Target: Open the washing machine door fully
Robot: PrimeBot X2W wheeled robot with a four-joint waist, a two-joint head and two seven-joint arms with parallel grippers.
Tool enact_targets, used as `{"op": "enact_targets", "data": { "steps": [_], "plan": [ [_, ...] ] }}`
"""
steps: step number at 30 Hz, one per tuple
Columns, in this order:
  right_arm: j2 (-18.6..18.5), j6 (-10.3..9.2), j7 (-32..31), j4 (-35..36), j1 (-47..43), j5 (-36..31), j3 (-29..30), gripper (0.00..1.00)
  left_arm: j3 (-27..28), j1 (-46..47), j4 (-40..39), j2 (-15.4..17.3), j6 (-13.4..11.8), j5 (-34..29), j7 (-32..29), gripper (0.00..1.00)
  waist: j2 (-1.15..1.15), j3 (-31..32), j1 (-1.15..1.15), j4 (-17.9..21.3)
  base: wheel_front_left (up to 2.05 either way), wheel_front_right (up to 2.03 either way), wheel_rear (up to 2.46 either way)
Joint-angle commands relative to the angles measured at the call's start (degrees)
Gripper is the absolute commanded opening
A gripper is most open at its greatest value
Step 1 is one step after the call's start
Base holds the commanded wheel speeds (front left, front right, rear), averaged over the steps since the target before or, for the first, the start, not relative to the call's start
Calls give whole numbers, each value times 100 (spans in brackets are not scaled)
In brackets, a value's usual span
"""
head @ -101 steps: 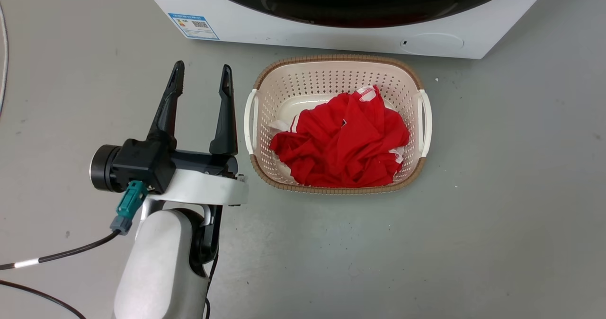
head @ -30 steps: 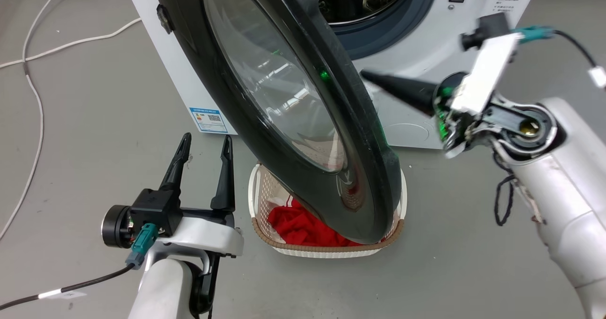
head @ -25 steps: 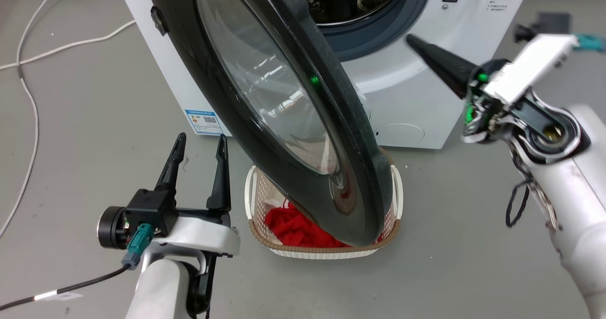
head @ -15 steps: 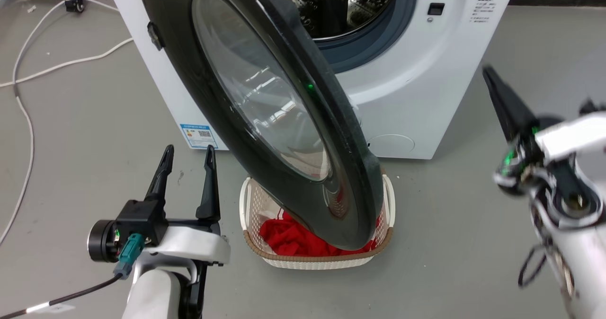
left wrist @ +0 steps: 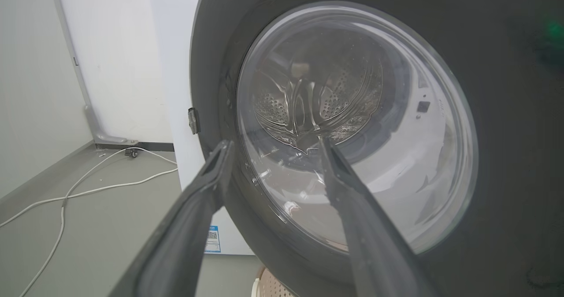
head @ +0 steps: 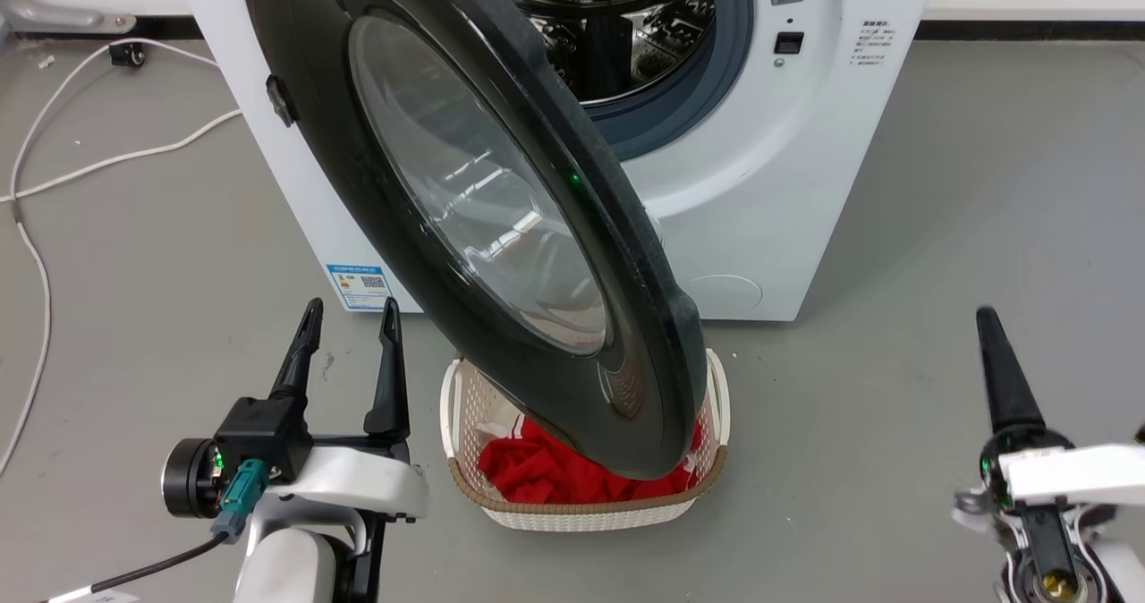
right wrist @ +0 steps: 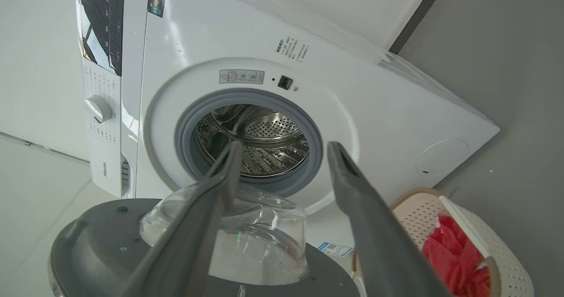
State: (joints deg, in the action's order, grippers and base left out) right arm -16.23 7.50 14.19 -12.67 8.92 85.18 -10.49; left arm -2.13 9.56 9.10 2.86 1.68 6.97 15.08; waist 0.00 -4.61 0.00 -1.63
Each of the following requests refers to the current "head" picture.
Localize black cable with teal plug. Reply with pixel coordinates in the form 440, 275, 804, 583
39, 458, 271, 603

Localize grey rubber door gasket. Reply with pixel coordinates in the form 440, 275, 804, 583
583, 0, 756, 163

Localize blue white energy label sticker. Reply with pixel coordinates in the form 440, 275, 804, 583
325, 263, 395, 312

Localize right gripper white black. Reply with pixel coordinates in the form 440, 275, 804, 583
952, 306, 1145, 533

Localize steel washing machine drum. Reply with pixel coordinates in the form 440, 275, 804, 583
474, 0, 717, 108

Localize red garment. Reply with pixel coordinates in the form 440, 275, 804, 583
478, 412, 708, 505

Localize dark round washing machine door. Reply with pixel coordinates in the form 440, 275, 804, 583
240, 0, 708, 482

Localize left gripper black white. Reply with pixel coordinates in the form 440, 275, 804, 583
162, 297, 429, 524

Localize white garment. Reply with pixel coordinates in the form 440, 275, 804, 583
473, 419, 522, 449

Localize grey floor base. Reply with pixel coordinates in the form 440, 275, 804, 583
0, 0, 138, 37

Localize white floor cable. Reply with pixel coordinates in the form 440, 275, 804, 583
0, 108, 244, 205
0, 38, 222, 477

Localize white woven laundry basket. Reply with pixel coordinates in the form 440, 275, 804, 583
439, 347, 732, 533

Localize white front-load washing machine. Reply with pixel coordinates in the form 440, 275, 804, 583
170, 0, 943, 323

